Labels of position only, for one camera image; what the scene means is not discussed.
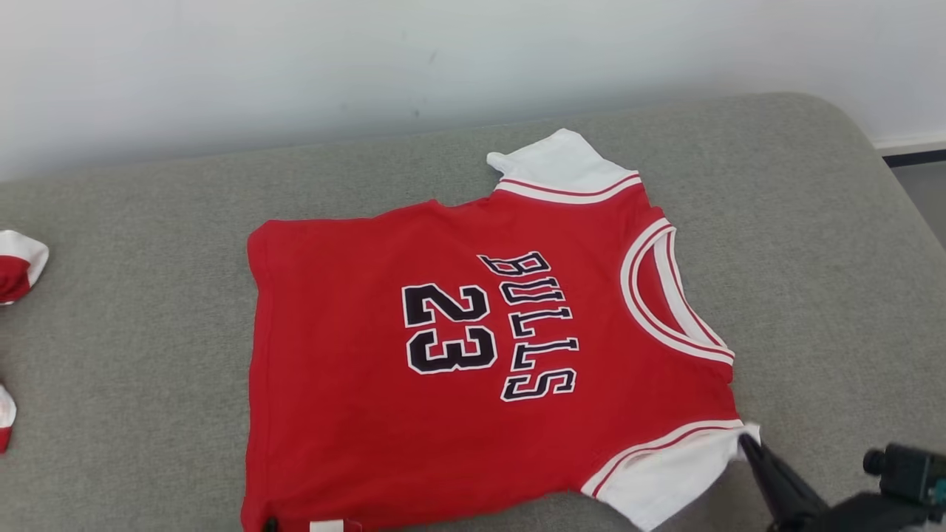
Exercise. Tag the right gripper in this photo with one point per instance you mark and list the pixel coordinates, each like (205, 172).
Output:
(872, 517)

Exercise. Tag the red Bulls 23 jersey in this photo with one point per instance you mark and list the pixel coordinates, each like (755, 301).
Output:
(355, 414)

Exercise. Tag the red shorts with white stripe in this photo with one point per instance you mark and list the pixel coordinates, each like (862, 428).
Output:
(18, 266)

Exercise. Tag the white and black baseboard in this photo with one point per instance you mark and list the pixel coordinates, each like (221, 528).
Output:
(916, 148)

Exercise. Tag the grey fabric sofa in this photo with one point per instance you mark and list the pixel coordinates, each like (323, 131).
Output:
(148, 369)

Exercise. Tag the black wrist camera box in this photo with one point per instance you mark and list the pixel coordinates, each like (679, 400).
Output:
(909, 473)

